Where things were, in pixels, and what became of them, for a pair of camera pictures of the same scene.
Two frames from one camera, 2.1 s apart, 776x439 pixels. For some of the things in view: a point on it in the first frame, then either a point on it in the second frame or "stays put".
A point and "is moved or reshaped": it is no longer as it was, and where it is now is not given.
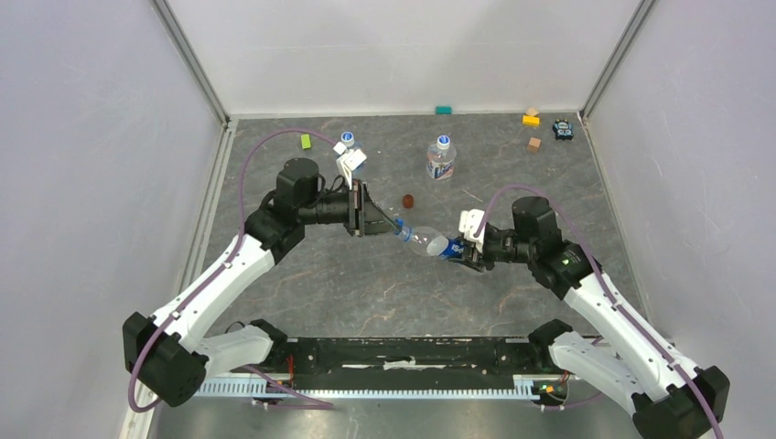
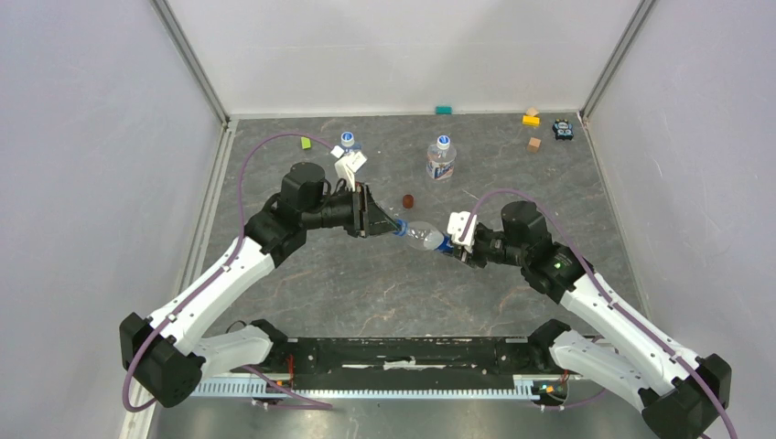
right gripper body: x=499 y=247 to x=482 y=252
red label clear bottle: x=440 y=163 stays put
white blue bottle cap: x=443 y=142 stays put
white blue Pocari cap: x=348 y=138 stays put
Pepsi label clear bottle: x=430 y=241 is moved or reshaped
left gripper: x=365 y=218 stays put
